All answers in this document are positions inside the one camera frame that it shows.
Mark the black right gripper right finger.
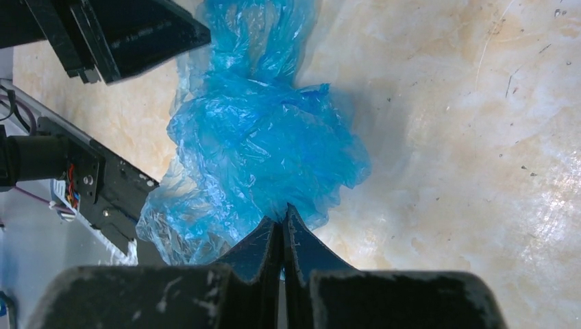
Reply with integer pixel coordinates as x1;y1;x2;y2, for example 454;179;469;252
283;206;507;328

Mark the blue plastic trash bag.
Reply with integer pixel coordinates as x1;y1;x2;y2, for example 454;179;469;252
136;1;371;265

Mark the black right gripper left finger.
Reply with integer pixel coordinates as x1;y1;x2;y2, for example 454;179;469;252
28;219;278;328

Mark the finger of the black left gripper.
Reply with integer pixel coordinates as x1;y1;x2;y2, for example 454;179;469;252
25;0;211;84

